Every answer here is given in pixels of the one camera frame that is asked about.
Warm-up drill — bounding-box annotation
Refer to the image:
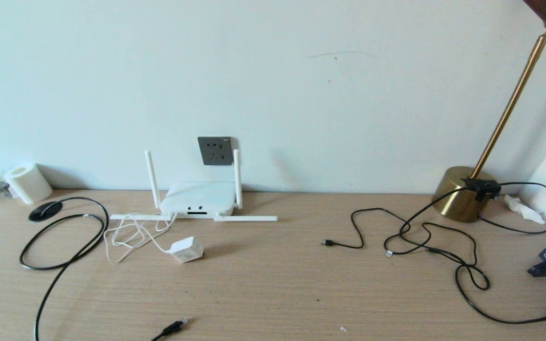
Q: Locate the white power adapter with cord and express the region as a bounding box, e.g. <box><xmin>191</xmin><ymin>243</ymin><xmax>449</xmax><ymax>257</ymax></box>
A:
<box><xmin>104</xmin><ymin>213</ymin><xmax>179</xmax><ymax>264</ymax></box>

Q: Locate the black ethernet cable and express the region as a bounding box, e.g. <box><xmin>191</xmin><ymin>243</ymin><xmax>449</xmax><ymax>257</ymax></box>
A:
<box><xmin>19</xmin><ymin>197</ymin><xmax>189</xmax><ymax>341</ymax></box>

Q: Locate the white router with antennas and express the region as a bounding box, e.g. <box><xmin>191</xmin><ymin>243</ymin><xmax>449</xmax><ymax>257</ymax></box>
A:
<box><xmin>109</xmin><ymin>150</ymin><xmax>278</xmax><ymax>223</ymax></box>

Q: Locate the brass desk lamp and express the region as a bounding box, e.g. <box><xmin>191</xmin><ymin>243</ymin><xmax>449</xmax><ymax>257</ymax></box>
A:
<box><xmin>433</xmin><ymin>0</ymin><xmax>546</xmax><ymax>223</ymax></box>

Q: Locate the black oval desk grommet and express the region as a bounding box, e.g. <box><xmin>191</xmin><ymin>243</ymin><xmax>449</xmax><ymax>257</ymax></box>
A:
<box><xmin>28</xmin><ymin>201</ymin><xmax>63</xmax><ymax>223</ymax></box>

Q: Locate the white paper roll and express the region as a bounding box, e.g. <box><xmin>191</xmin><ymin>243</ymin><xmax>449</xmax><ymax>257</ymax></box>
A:
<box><xmin>4</xmin><ymin>163</ymin><xmax>53</xmax><ymax>205</ymax></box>

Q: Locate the crumpled white tissue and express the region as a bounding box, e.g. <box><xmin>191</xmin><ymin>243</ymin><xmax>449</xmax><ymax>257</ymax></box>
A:
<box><xmin>504</xmin><ymin>194</ymin><xmax>546</xmax><ymax>224</ymax></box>

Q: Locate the grey wall socket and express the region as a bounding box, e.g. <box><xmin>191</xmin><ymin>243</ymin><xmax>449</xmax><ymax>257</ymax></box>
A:
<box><xmin>198</xmin><ymin>137</ymin><xmax>233</xmax><ymax>166</ymax></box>

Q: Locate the thin black USB cable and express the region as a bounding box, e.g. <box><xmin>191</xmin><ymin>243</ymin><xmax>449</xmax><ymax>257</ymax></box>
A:
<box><xmin>321</xmin><ymin>207</ymin><xmax>491</xmax><ymax>290</ymax></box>

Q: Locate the black cable with white tip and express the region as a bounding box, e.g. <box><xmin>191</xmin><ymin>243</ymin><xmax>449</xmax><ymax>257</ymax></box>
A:
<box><xmin>384</xmin><ymin>187</ymin><xmax>473</xmax><ymax>258</ymax></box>

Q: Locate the black lamp cord switch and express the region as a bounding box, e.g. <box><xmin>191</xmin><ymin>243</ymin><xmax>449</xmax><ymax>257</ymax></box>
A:
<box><xmin>465</xmin><ymin>178</ymin><xmax>502</xmax><ymax>201</ymax></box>

